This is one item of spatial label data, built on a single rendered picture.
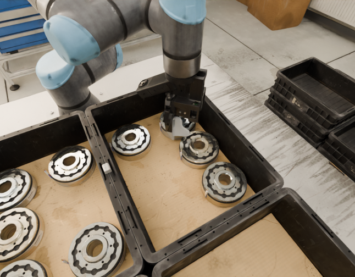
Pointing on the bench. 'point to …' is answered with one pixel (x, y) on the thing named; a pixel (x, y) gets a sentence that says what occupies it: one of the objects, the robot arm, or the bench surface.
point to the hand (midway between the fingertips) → (173, 128)
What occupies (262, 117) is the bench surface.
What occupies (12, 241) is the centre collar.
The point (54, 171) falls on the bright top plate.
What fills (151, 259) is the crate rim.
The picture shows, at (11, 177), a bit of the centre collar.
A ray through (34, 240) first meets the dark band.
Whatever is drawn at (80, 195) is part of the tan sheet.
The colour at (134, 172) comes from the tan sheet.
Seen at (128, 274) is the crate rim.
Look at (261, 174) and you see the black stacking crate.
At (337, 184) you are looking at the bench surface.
